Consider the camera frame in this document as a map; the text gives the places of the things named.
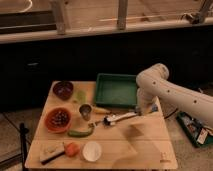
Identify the blue sponge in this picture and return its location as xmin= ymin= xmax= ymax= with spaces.
xmin=150 ymin=104 xmax=158 ymax=113

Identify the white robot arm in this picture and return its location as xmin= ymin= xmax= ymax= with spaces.
xmin=136 ymin=63 xmax=213 ymax=128

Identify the green plastic tray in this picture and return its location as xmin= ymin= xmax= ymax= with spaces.
xmin=94 ymin=73 xmax=138 ymax=108

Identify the yellow toy banana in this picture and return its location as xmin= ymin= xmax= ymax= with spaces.
xmin=93 ymin=107 xmax=110 ymax=114

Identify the light green toy vegetable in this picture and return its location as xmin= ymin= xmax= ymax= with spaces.
xmin=74 ymin=90 xmax=86 ymax=104

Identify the small metal cup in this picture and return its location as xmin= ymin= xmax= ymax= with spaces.
xmin=79 ymin=104 xmax=92 ymax=121

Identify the dark red bowl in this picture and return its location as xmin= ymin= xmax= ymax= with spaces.
xmin=53 ymin=81 xmax=74 ymax=100

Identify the wooden folding table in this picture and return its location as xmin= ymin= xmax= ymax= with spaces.
xmin=24 ymin=80 xmax=179 ymax=170

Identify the green chili pepper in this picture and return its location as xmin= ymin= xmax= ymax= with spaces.
xmin=68 ymin=127 xmax=94 ymax=138

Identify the orange bowl with contents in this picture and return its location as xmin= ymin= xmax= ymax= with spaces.
xmin=44 ymin=107 xmax=72 ymax=133

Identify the orange toy carrot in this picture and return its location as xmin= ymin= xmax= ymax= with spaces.
xmin=65 ymin=142 xmax=80 ymax=157

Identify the green bin with clutter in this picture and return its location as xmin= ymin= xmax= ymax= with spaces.
xmin=176 ymin=112 xmax=213 ymax=148

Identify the white handled kitchen tool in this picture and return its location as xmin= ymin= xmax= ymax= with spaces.
xmin=89 ymin=110 xmax=142 ymax=128

